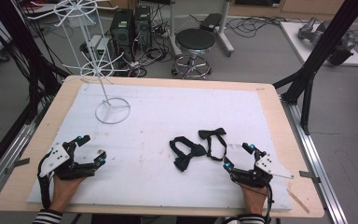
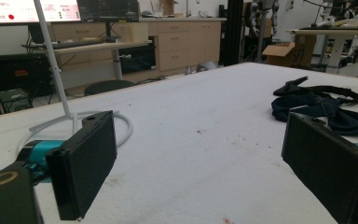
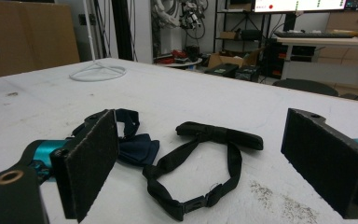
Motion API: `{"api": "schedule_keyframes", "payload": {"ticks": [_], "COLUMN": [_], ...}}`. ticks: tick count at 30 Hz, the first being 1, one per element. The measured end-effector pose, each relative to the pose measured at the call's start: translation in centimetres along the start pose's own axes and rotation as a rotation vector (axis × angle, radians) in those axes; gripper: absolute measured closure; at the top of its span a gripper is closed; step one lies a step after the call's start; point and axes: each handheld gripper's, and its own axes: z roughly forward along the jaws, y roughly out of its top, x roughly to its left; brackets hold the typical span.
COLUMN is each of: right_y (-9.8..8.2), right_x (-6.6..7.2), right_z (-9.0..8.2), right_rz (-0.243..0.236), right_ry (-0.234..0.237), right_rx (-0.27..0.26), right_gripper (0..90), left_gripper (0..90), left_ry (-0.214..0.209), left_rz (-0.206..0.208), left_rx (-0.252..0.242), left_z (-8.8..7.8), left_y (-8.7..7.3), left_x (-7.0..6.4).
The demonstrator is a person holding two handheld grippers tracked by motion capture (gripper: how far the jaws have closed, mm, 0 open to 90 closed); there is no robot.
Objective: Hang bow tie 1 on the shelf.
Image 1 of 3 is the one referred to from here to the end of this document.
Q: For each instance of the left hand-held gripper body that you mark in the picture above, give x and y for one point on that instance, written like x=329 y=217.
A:
x=56 y=157

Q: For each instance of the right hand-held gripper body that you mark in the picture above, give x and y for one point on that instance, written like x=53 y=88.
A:
x=268 y=165

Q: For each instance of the person's left hand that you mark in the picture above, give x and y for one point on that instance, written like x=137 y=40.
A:
x=63 y=193

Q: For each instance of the person's right hand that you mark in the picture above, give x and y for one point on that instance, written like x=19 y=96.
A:
x=254 y=199

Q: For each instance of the white foam mat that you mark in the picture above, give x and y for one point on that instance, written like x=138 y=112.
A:
x=143 y=174

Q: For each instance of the wooden stick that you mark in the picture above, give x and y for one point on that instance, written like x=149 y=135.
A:
x=298 y=200

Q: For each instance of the white box device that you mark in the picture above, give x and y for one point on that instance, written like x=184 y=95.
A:
x=99 y=46

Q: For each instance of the white floor board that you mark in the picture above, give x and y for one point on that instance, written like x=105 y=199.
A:
x=295 y=40

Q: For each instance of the black computer tower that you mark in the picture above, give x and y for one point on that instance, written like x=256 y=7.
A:
x=142 y=25
x=121 y=31

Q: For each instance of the black round stool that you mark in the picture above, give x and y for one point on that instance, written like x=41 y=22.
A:
x=195 y=39

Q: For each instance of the black flat box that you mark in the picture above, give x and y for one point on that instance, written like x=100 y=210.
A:
x=210 y=21

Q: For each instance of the grey robot device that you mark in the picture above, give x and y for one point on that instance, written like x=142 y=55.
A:
x=343 y=43

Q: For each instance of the metal clamp bracket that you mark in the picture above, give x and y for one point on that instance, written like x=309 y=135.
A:
x=310 y=176
x=18 y=165

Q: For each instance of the aluminium rail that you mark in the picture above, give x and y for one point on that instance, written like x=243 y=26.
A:
x=9 y=155
x=317 y=161

